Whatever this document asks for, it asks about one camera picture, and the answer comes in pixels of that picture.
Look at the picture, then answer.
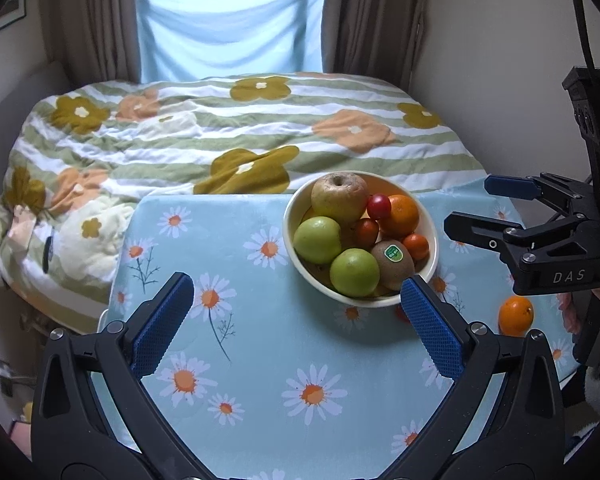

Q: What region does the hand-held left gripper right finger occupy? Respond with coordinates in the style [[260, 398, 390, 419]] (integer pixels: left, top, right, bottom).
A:
[[380, 275, 566, 480]]

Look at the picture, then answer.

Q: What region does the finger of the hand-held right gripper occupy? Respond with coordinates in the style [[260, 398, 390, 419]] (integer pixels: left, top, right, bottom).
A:
[[444, 211, 600, 273], [485, 172, 593, 216]]

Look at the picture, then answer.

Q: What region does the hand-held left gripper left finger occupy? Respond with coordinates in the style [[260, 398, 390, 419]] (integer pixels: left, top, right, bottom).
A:
[[28, 272, 216, 480]]

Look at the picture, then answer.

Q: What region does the kiwi with green sticker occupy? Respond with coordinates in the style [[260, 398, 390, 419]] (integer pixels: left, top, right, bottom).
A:
[[370, 240, 415, 291]]

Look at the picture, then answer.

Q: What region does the orange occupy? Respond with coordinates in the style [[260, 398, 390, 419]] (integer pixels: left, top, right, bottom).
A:
[[377, 194, 421, 241], [498, 296, 535, 337]]

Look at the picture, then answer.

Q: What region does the green apple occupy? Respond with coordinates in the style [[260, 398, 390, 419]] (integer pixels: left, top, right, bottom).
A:
[[293, 216, 342, 265], [329, 248, 381, 297]]

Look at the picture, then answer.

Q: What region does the red cherry tomato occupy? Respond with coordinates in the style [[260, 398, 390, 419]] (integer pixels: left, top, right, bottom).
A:
[[366, 194, 392, 221]]

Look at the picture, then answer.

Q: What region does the small reddish tangerine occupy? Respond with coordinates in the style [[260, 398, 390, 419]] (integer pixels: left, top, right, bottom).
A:
[[355, 218, 380, 250]]

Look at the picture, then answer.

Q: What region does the cream bowl with yellow chick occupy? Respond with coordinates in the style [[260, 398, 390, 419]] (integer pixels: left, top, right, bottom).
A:
[[283, 171, 439, 307]]

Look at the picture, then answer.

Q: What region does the blue daisy tablecloth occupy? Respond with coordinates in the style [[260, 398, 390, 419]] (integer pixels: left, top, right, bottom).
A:
[[87, 177, 578, 480]]

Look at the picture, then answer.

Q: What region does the yellow-brown apple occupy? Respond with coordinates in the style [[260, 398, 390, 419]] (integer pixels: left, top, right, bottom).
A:
[[311, 172, 369, 222]]

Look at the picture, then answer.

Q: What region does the pink cloth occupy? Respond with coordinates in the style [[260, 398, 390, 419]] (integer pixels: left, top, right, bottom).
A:
[[7, 207, 46, 241]]

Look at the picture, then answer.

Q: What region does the striped floral blanket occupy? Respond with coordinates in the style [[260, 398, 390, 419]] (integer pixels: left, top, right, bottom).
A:
[[0, 72, 486, 333]]

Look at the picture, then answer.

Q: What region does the beige curtain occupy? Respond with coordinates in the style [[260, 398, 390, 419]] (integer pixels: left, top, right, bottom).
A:
[[40, 0, 143, 86], [321, 0, 431, 93]]

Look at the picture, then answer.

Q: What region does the light blue window cloth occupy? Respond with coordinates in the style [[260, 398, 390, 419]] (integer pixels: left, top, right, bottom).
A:
[[135, 0, 328, 83]]

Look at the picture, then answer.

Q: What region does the black cable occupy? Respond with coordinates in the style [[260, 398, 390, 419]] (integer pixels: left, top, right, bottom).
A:
[[567, 0, 597, 70]]

